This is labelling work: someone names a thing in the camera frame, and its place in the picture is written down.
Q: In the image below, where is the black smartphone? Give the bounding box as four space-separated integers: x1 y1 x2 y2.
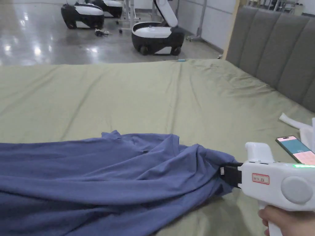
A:
275 136 315 166

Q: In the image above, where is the white cloth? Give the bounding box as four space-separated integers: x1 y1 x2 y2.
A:
279 112 315 155

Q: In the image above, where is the grey rolling stand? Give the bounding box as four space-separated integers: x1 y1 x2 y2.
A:
185 0 207 42

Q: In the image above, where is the grey padded headboard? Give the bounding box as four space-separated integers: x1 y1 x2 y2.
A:
226 6 315 112

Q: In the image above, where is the bed with pale green sheet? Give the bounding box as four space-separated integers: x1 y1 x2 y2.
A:
0 58 315 236

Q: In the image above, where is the person's right hand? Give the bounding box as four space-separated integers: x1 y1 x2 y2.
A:
258 205 291 236

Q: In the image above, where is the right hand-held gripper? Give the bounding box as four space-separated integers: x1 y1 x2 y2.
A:
220 142 315 236

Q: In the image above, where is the dark blue shirt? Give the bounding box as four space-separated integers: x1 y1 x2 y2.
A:
0 132 243 236

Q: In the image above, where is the black cable bundle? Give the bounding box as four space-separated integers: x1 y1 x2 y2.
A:
95 28 110 38

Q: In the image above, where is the white and black wheeled robot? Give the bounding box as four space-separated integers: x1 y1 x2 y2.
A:
131 0 185 56
92 0 123 18
61 0 105 29

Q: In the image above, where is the white rolling stand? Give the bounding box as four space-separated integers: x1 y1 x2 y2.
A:
115 0 138 34

